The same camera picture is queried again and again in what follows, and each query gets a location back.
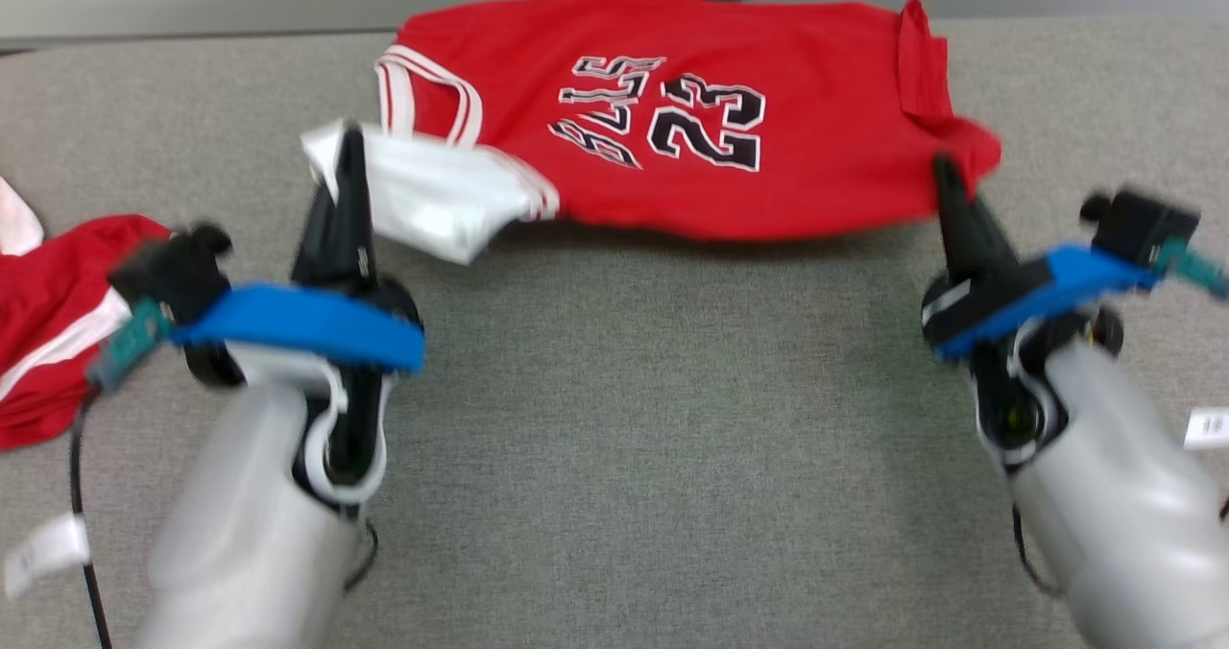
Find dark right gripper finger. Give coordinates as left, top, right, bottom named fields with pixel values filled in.
left=931, top=155, right=1021, bottom=291

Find blue camera bracket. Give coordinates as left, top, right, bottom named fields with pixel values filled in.
left=936, top=244, right=1158, bottom=360
left=171, top=282, right=426, bottom=373

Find blue left camera bracket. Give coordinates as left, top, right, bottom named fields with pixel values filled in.
left=171, top=282, right=426, bottom=373

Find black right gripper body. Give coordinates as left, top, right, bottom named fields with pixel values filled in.
left=920, top=260, right=1048, bottom=354

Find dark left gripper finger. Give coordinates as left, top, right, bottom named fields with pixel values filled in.
left=291, top=126, right=377, bottom=291

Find blue right camera bracket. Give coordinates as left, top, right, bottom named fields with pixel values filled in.
left=936, top=244, right=1158, bottom=360

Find black left cable teal plug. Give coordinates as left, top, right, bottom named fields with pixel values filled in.
left=69, top=299, right=176, bottom=649

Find red shorts with white stripe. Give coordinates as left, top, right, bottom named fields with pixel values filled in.
left=0, top=177, right=174, bottom=450

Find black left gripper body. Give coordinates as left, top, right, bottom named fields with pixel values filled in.
left=288, top=270, right=425, bottom=333

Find red number 23 jersey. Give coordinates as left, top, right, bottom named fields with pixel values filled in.
left=301, top=0, right=1002, bottom=266

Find white cable label tag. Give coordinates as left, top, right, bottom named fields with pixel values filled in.
left=3, top=513, right=92, bottom=600
left=1183, top=407, right=1229, bottom=450

